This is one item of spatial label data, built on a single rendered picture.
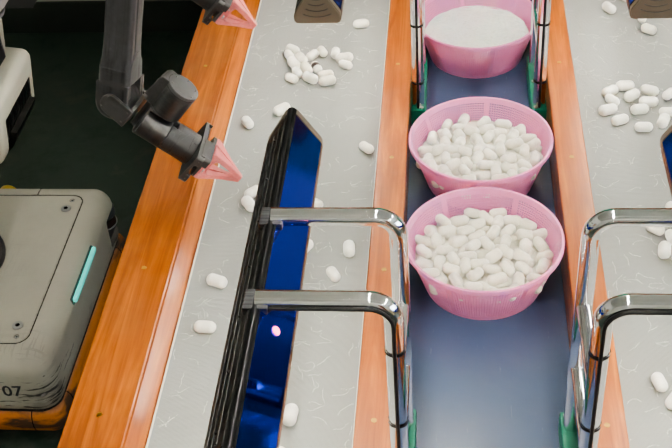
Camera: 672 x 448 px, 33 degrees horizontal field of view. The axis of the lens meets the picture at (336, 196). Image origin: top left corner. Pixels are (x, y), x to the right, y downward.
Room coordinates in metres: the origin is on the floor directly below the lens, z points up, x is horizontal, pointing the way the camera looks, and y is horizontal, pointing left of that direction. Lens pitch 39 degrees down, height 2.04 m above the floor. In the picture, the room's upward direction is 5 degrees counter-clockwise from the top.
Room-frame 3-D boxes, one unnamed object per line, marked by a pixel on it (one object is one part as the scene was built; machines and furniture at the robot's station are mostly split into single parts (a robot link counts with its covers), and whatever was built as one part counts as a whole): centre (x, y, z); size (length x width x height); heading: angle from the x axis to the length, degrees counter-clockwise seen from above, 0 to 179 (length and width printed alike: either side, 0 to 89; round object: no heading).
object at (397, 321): (1.04, 0.01, 0.90); 0.20 x 0.19 x 0.45; 173
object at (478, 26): (2.15, -0.33, 0.71); 0.22 x 0.22 x 0.06
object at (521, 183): (1.71, -0.28, 0.72); 0.27 x 0.27 x 0.10
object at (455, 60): (2.15, -0.33, 0.72); 0.27 x 0.27 x 0.10
